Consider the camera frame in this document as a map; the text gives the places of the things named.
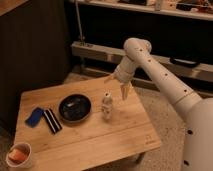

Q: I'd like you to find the blue sponge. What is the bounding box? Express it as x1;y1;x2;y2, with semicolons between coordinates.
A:
25;107;44;128

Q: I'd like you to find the small white bottle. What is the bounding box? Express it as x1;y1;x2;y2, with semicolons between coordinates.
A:
101;92;113;120

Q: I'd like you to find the black white striped block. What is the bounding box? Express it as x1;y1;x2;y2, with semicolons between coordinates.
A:
43;109;62;134

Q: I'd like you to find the metal shelf rack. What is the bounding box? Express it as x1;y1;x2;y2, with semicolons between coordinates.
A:
71;5;213;92

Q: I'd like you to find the white cup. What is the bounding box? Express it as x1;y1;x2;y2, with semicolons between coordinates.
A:
5;142;34;168

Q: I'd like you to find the orange object in cup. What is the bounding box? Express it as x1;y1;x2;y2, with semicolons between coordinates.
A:
9;149;28;163

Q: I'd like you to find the black round bowl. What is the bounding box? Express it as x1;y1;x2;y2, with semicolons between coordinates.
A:
59;94;91;123

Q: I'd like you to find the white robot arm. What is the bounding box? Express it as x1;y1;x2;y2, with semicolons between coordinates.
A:
106;38;213;171

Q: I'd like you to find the black handle on shelf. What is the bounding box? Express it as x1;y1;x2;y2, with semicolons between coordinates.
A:
169;57;200;68

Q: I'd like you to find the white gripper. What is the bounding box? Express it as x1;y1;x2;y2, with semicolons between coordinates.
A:
104;56;137;100

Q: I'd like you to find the wooden low table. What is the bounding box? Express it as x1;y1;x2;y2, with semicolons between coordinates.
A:
15;77;161;171

